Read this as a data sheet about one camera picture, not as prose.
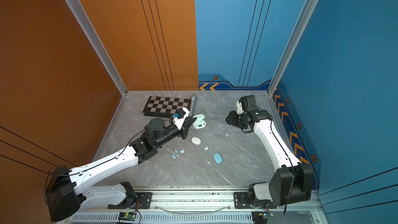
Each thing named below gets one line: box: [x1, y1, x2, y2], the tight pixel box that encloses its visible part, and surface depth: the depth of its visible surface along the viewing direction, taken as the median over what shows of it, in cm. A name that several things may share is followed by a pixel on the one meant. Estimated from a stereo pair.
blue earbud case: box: [212, 152, 223, 165], surface depth 87 cm
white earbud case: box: [191, 136, 202, 146], surface depth 93 cm
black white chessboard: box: [141, 95, 192, 118], surface depth 110 cm
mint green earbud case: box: [192, 114, 207, 129], surface depth 71 cm
